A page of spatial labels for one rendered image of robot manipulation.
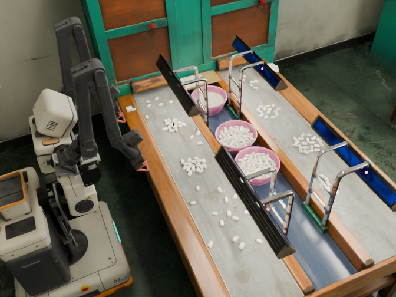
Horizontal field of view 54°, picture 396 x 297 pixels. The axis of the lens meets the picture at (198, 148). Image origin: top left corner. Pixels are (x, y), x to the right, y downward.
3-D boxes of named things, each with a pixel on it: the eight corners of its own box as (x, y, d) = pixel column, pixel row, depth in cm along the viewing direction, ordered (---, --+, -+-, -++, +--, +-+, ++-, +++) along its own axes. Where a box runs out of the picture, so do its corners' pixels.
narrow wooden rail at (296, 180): (360, 277, 185) (365, 266, 178) (210, 83, 308) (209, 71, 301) (369, 273, 187) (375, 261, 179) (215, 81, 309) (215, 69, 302)
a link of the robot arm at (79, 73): (65, 59, 152) (70, 71, 146) (100, 55, 157) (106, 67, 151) (76, 145, 181) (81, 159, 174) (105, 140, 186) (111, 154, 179)
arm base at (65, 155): (55, 150, 179) (59, 167, 171) (66, 138, 177) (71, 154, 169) (70, 157, 185) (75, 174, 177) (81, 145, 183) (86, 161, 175)
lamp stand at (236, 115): (238, 124, 267) (240, 69, 236) (226, 108, 281) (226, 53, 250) (263, 117, 272) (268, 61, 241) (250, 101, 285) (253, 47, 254)
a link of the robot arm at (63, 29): (49, 16, 181) (53, 25, 175) (79, 15, 186) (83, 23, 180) (61, 97, 210) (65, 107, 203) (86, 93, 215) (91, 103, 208)
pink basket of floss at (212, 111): (218, 122, 270) (218, 111, 264) (184, 113, 279) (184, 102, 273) (233, 100, 287) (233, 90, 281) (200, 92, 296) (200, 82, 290)
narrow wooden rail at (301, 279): (302, 304, 177) (305, 293, 170) (171, 93, 300) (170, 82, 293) (312, 299, 179) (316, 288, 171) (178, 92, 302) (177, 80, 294)
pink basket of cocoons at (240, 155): (246, 195, 222) (247, 184, 215) (227, 165, 240) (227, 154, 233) (287, 181, 228) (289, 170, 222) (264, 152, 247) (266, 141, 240)
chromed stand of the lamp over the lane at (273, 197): (254, 262, 191) (260, 207, 161) (236, 231, 205) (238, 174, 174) (287, 248, 196) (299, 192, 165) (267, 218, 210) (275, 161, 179)
